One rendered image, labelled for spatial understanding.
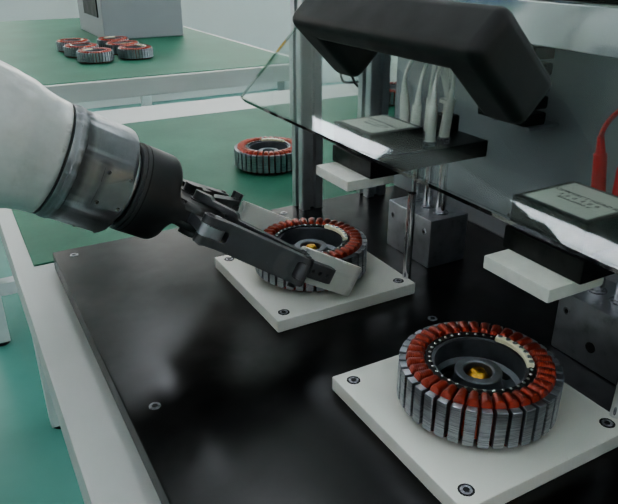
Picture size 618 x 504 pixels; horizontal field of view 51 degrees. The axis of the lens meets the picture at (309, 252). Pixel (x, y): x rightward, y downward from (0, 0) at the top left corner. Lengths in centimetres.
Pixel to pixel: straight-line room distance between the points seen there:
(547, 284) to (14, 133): 36
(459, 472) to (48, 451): 138
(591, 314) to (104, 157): 39
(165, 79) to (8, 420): 100
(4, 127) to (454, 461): 36
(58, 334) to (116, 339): 8
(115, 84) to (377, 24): 171
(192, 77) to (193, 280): 135
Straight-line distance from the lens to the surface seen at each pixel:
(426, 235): 69
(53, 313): 70
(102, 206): 52
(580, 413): 51
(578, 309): 57
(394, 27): 22
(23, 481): 167
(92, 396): 57
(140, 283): 68
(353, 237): 65
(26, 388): 196
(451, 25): 20
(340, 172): 64
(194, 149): 120
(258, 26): 553
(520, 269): 47
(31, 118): 49
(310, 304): 60
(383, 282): 64
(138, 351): 57
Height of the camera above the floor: 108
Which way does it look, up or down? 25 degrees down
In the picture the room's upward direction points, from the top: straight up
